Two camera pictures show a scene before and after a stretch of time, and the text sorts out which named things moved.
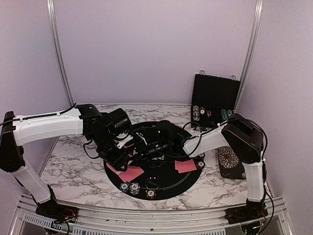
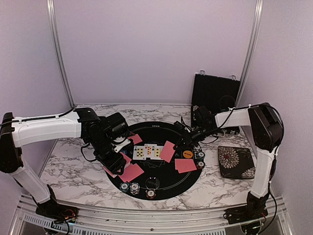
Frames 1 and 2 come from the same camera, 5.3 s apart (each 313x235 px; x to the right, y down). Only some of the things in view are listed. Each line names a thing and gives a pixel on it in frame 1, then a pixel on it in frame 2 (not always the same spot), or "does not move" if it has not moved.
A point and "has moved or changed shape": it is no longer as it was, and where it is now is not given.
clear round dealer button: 152,182 does not move
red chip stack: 150,194 does not move
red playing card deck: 122,175 -> 128,161
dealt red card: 185,166 does not move
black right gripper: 143,150 -> 188,139
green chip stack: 124,187 does not move
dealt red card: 125,147 has moved or changed shape
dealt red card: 131,173 does not move
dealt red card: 129,175 does not move
